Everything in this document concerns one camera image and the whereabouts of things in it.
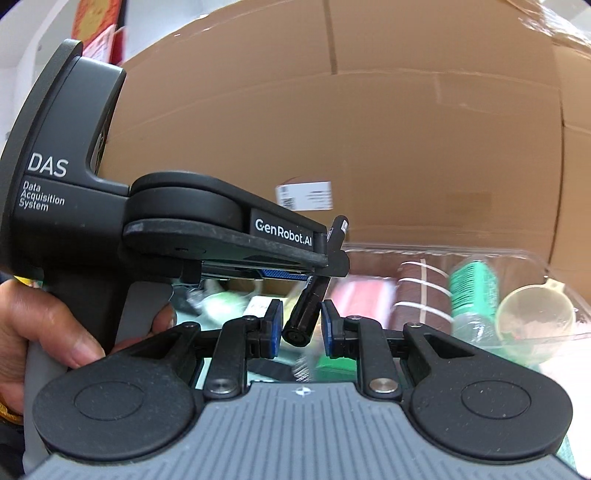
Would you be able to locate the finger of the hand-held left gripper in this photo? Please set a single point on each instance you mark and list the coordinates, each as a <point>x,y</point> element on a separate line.
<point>277,251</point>
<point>282,274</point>

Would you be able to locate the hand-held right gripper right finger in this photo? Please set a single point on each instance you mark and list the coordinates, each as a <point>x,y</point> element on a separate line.
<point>328,328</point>

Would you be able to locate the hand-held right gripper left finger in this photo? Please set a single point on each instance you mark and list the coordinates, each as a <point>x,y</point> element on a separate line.
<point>276,328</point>

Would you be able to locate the clear plastic container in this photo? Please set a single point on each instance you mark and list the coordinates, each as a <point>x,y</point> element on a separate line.
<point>531,263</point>

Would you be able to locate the person's left hand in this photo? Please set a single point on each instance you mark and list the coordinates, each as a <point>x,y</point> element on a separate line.
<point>41,323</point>

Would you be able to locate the red packet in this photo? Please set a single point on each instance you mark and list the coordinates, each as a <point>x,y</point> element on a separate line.
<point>364,295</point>

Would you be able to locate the white shipping label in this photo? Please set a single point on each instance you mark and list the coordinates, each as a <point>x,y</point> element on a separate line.
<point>307,196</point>

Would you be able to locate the brown striped pouch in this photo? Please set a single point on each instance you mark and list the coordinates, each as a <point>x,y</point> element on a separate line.
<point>422,295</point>

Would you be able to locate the green bottle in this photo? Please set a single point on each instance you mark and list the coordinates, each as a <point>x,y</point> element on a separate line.
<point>475,286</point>

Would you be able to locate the large cardboard box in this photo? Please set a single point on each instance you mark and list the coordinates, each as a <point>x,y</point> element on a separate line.
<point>369,115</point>

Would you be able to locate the clear tape roll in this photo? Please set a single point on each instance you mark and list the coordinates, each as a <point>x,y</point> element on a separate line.
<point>535,318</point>

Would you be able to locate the red wall poster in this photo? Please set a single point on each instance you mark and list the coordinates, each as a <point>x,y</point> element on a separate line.
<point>99,27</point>

